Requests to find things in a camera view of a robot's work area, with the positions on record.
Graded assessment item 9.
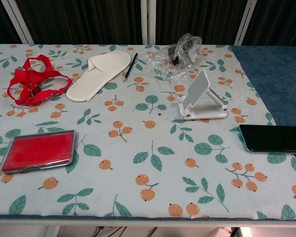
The black smartphone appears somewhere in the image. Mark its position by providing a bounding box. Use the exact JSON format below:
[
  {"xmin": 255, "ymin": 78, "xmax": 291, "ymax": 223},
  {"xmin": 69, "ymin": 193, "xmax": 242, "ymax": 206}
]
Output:
[{"xmin": 239, "ymin": 124, "xmax": 296, "ymax": 155}]

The white folding phone stand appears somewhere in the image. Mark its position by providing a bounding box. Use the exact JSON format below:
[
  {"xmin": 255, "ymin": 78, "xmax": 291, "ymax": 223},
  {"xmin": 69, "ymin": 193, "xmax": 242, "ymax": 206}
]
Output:
[{"xmin": 176, "ymin": 70, "xmax": 228, "ymax": 121}]

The floral fruit-print tablecloth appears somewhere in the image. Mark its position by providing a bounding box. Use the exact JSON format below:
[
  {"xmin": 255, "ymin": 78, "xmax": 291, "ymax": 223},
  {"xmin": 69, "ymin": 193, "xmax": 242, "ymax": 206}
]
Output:
[{"xmin": 0, "ymin": 43, "xmax": 296, "ymax": 221}]

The white disposable slipper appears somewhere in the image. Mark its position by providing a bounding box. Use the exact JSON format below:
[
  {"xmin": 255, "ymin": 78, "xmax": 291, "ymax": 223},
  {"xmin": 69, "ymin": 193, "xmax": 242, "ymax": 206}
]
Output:
[{"xmin": 66, "ymin": 51, "xmax": 132, "ymax": 103}]

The crumpled clear plastic bag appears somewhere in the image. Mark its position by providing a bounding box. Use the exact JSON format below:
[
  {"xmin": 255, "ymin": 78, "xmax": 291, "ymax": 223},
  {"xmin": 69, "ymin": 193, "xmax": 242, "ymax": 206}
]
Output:
[{"xmin": 145, "ymin": 34, "xmax": 204, "ymax": 83}]

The clear case with red card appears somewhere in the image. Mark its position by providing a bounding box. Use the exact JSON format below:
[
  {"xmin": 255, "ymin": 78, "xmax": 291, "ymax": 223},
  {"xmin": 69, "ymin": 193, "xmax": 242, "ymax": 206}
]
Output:
[{"xmin": 0, "ymin": 129, "xmax": 79, "ymax": 174}]

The red fabric strap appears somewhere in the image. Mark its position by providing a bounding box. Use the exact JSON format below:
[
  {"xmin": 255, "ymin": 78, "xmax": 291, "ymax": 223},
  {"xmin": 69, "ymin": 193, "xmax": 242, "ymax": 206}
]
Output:
[{"xmin": 7, "ymin": 54, "xmax": 74, "ymax": 107}]

